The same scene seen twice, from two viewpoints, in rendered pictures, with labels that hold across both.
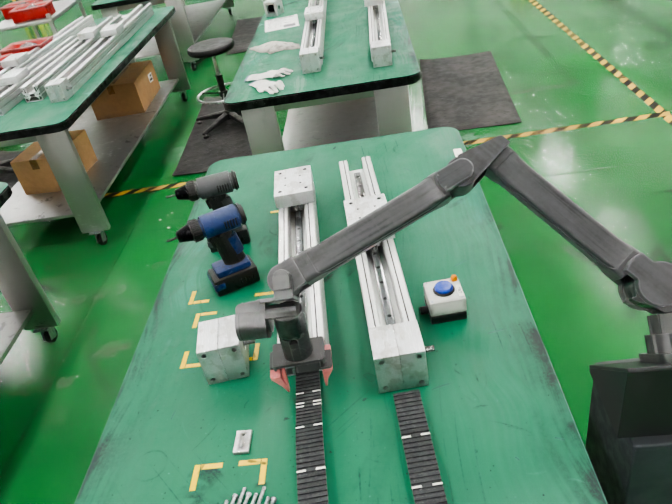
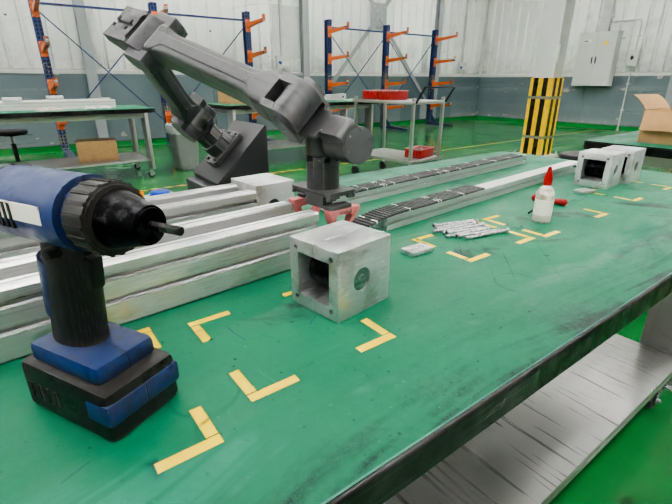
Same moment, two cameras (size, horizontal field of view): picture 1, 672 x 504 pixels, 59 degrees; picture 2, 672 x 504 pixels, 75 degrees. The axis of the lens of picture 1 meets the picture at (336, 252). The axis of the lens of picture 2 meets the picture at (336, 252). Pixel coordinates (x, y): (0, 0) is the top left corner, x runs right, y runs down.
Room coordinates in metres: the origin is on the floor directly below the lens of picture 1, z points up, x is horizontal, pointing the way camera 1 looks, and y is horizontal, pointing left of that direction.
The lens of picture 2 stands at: (1.36, 0.67, 1.06)
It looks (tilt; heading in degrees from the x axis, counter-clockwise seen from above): 22 degrees down; 227
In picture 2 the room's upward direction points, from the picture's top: straight up
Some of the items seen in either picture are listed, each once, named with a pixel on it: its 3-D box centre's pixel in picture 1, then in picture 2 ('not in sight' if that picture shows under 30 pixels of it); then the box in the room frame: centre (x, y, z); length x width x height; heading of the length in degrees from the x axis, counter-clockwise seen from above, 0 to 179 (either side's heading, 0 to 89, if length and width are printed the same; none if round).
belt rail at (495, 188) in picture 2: not in sight; (501, 186); (0.24, 0.13, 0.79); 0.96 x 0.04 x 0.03; 178
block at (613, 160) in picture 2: not in sight; (594, 167); (-0.05, 0.27, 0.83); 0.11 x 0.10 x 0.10; 88
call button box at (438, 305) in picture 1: (440, 300); not in sight; (1.02, -0.21, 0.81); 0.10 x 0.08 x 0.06; 88
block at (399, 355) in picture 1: (404, 355); (260, 200); (0.86, -0.09, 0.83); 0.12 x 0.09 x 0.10; 88
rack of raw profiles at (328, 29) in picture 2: not in sight; (395, 78); (-6.82, -6.02, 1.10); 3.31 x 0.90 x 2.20; 173
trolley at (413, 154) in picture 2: not in sight; (399, 133); (-2.68, -2.54, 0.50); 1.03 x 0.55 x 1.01; 88
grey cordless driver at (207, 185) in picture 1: (210, 212); not in sight; (1.50, 0.33, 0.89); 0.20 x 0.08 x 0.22; 97
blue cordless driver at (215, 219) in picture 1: (214, 253); (105, 304); (1.28, 0.30, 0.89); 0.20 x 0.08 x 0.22; 110
